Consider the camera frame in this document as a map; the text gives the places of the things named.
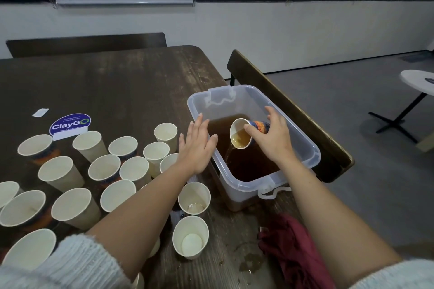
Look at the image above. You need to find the person's left hand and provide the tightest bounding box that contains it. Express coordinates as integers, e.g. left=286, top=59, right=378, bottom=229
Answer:
left=175, top=112, right=219, bottom=177

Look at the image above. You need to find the person's right hand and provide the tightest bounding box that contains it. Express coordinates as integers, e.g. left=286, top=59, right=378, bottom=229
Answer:
left=244, top=105, right=298, bottom=168

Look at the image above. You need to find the white paper cup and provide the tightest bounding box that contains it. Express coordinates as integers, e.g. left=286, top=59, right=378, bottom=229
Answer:
left=143, top=141, right=170, bottom=178
left=153, top=122, right=179, bottom=152

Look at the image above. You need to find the orange blue patterned paper cup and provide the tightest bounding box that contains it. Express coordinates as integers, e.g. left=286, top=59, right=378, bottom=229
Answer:
left=229, top=117, right=269, bottom=150

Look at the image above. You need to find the clear plastic storage bin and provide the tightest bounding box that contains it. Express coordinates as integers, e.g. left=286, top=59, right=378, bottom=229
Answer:
left=186, top=84, right=321, bottom=204

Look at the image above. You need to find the group of paper cups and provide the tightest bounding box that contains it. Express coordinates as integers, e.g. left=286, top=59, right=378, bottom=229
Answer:
left=0, top=122, right=180, bottom=289

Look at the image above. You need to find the person's right forearm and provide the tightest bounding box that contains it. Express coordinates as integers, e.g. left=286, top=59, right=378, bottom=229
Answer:
left=281, top=160, right=434, bottom=289

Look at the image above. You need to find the person's left forearm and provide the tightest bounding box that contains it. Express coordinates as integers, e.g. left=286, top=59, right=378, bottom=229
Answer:
left=0, top=167, right=201, bottom=289

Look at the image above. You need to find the dark wooden chair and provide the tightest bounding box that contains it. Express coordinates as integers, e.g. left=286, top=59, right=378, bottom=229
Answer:
left=6, top=32, right=168, bottom=59
left=226, top=50, right=355, bottom=183

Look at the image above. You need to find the dark wooden table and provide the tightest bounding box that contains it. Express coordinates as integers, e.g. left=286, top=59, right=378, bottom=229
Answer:
left=0, top=45, right=333, bottom=289

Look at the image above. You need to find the dark red cloth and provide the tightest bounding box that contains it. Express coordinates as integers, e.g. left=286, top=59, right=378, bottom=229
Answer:
left=258, top=214, right=335, bottom=289

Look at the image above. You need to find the round blue sticker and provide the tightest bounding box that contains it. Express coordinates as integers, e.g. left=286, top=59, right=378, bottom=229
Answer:
left=48, top=112, right=92, bottom=140

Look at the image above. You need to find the round white side table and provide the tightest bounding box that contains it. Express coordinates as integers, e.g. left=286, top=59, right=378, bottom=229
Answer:
left=369, top=69, right=434, bottom=144

